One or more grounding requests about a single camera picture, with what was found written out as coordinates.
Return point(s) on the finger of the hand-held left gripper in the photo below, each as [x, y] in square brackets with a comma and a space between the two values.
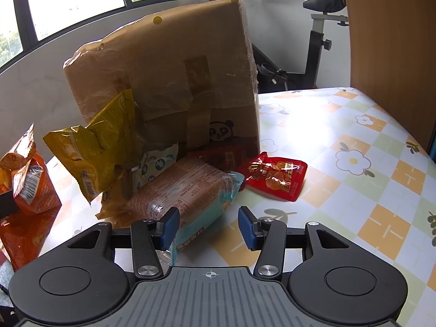
[6, 206]

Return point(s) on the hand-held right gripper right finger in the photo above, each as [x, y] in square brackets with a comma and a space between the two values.
[247, 228]

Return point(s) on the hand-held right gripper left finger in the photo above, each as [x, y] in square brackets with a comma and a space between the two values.
[169, 228]

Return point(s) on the orange chip packet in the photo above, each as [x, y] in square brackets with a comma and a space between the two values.
[30, 190]

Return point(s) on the clear biscuit pack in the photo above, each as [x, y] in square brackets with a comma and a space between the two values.
[184, 190]

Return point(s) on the red snack packet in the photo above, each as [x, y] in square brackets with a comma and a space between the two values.
[276, 177]

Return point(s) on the cardboard box with plastic liner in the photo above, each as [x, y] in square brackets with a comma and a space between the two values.
[163, 58]

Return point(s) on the tan brown-print snack packet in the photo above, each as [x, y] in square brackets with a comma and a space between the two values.
[115, 201]

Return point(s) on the blue dotted white packet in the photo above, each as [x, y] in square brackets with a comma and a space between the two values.
[156, 167]

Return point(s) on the floral checked tablecloth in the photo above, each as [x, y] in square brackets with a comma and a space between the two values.
[340, 211]

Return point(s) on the yellow snack packet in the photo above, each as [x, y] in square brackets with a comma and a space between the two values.
[102, 143]

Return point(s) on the black exercise bike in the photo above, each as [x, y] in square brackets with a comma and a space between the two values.
[315, 58]

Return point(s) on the wooden panel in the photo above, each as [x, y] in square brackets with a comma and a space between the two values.
[391, 41]

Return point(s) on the black window frame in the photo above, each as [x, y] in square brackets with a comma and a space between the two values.
[24, 13]

